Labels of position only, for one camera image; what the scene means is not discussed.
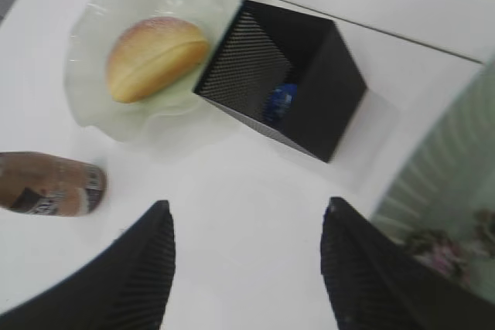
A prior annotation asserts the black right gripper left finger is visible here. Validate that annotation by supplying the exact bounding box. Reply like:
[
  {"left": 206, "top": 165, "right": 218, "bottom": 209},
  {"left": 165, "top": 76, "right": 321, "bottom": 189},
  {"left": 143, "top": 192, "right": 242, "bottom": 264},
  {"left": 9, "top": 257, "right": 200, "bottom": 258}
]
[{"left": 1, "top": 200, "right": 176, "bottom": 329}]

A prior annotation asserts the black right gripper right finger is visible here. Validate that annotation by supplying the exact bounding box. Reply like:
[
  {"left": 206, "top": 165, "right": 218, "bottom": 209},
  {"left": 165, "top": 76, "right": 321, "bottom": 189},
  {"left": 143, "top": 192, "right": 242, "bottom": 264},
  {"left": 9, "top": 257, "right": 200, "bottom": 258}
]
[{"left": 320, "top": 197, "right": 494, "bottom": 329}]

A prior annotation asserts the brown Nescafe coffee bottle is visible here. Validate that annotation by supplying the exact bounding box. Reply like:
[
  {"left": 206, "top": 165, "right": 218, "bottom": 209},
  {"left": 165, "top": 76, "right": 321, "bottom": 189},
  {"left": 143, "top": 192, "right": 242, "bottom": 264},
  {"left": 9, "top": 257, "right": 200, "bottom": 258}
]
[{"left": 1, "top": 151, "right": 107, "bottom": 217}]

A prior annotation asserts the blue correction tape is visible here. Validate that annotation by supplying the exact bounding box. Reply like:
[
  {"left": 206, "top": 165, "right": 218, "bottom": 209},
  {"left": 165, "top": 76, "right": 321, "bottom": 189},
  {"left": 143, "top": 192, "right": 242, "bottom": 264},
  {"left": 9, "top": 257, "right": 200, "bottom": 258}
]
[{"left": 262, "top": 83, "right": 298, "bottom": 125}]

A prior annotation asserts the yellow bread loaf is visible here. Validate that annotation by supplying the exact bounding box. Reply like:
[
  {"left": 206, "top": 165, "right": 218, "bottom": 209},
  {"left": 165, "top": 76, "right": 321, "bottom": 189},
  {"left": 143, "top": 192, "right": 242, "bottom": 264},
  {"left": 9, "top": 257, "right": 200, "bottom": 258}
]
[{"left": 105, "top": 16, "right": 210, "bottom": 104}]

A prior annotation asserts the green plastic woven basket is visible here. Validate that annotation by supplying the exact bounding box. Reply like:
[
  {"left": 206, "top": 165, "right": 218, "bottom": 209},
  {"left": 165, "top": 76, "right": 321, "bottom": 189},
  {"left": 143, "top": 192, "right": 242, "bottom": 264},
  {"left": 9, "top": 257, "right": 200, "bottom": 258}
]
[{"left": 371, "top": 62, "right": 494, "bottom": 302}]

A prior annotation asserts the black square pen holder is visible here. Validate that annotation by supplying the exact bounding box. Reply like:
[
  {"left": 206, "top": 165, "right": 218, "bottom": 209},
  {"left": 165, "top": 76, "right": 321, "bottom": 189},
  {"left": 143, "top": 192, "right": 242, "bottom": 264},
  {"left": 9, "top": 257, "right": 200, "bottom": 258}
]
[{"left": 193, "top": 0, "right": 367, "bottom": 162}]

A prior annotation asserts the pale green ruffled glass plate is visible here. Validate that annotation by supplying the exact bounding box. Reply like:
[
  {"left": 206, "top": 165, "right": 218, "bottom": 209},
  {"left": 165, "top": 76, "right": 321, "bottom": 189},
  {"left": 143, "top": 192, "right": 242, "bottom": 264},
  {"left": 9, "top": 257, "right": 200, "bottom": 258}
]
[{"left": 64, "top": 0, "right": 240, "bottom": 141}]

